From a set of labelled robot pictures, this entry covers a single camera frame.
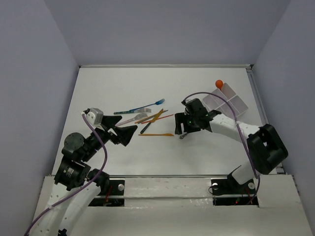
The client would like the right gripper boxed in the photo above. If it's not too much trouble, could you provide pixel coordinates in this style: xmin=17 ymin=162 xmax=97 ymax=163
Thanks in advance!
xmin=174 ymin=112 xmax=201 ymax=134

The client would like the blue plastic fork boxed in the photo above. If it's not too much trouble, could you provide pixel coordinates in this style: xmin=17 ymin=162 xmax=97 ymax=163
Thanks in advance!
xmin=130 ymin=98 xmax=165 ymax=111

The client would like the orange plastic spoon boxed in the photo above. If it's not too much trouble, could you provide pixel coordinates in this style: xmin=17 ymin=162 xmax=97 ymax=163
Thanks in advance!
xmin=215 ymin=80 xmax=224 ymax=90

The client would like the blue handled metal fork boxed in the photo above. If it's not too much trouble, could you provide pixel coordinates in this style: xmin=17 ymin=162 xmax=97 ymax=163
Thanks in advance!
xmin=114 ymin=108 xmax=152 ymax=115

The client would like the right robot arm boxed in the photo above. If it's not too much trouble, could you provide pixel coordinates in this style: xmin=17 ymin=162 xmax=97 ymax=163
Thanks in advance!
xmin=175 ymin=98 xmax=288 ymax=193

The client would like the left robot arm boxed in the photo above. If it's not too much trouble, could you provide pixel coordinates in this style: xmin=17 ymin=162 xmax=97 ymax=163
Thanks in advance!
xmin=25 ymin=108 xmax=137 ymax=236

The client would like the red chopstick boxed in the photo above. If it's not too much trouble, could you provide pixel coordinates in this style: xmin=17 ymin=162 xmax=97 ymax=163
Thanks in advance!
xmin=141 ymin=114 xmax=174 ymax=124

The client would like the orange plastic knife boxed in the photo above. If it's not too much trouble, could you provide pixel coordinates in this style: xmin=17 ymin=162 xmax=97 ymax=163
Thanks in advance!
xmin=138 ymin=133 xmax=174 ymax=137

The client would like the yellow plastic knife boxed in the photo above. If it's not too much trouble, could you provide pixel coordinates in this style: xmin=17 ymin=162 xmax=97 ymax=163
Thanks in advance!
xmin=151 ymin=109 xmax=164 ymax=123

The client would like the white divided container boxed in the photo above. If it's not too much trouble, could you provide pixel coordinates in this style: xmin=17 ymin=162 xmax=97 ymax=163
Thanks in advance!
xmin=202 ymin=83 xmax=249 ymax=118

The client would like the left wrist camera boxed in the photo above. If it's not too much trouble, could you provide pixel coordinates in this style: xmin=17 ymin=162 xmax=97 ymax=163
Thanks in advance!
xmin=82 ymin=108 xmax=103 ymax=126

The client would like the black handled knife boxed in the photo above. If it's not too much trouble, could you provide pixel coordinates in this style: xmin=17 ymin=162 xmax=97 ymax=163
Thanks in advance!
xmin=140 ymin=122 xmax=151 ymax=134

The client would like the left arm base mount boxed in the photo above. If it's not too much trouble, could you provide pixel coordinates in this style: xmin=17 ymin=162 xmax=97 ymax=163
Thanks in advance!
xmin=89 ymin=178 xmax=125 ymax=207

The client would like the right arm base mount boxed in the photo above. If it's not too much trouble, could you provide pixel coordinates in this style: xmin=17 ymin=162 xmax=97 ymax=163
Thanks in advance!
xmin=208 ymin=174 xmax=259 ymax=206

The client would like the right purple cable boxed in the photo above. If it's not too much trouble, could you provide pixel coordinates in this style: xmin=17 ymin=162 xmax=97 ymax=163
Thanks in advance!
xmin=183 ymin=91 xmax=261 ymax=205

